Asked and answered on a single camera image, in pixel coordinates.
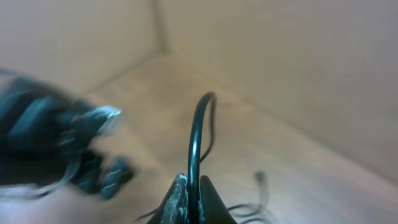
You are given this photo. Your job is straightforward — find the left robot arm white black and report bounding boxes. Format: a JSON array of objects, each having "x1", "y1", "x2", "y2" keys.
[{"x1": 1, "y1": 68, "x2": 134, "y2": 200}]

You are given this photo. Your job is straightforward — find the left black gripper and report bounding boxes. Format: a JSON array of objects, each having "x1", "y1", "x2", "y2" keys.
[{"x1": 62, "y1": 149, "x2": 134, "y2": 199}]

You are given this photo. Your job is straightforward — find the black usb cable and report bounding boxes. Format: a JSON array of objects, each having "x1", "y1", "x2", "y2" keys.
[
  {"x1": 135, "y1": 91, "x2": 218, "y2": 224},
  {"x1": 226, "y1": 170, "x2": 274, "y2": 224}
]

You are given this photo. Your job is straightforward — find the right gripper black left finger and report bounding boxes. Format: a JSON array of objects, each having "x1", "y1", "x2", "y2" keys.
[{"x1": 147, "y1": 174, "x2": 187, "y2": 224}]

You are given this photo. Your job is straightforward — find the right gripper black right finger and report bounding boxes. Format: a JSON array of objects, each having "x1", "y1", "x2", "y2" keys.
[{"x1": 200, "y1": 175, "x2": 237, "y2": 224}]

